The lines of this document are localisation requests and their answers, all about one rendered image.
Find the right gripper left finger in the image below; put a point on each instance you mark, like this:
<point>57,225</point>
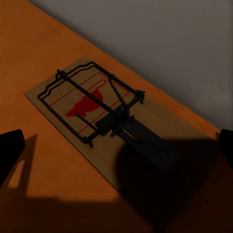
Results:
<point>12,145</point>

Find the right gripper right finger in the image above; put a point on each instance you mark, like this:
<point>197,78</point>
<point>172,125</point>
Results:
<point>226,139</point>

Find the mousetrap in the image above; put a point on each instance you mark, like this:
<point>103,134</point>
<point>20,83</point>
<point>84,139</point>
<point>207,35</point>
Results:
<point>151,157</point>

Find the cabinet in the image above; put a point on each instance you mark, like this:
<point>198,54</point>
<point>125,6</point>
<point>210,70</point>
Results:
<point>52,188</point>

